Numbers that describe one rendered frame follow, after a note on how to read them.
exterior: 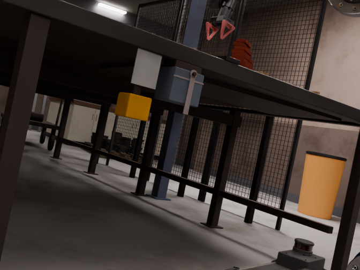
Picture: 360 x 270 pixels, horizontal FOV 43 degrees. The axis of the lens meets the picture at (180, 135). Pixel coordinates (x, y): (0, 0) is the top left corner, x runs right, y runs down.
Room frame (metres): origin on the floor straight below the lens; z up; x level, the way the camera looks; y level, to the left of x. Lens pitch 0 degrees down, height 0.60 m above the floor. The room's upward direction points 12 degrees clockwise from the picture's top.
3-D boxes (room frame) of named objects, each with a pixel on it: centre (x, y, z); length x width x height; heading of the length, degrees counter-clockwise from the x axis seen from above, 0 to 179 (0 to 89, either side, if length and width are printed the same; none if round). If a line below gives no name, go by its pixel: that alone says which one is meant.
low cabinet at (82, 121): (9.52, 1.54, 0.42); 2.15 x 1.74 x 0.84; 121
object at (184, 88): (1.66, 0.04, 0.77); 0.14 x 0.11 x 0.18; 127
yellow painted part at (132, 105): (1.55, 0.18, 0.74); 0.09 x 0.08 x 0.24; 127
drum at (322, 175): (5.32, -1.73, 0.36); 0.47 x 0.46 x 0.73; 118
